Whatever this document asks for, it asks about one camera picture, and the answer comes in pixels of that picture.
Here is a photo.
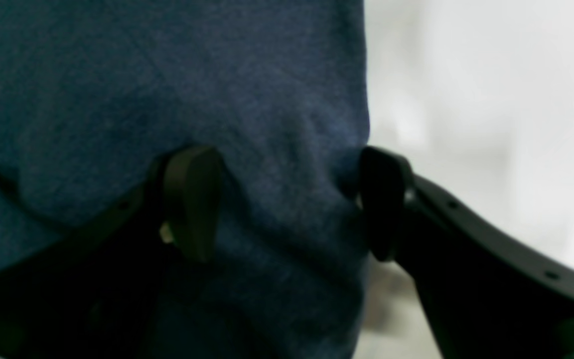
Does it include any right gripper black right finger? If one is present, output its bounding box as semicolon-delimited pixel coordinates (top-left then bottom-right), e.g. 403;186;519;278
360;146;574;359

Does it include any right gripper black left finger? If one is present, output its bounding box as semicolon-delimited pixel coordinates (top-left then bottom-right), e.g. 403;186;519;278
0;146;223;359

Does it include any dark blue t-shirt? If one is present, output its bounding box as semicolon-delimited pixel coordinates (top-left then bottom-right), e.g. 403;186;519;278
0;0;369;359

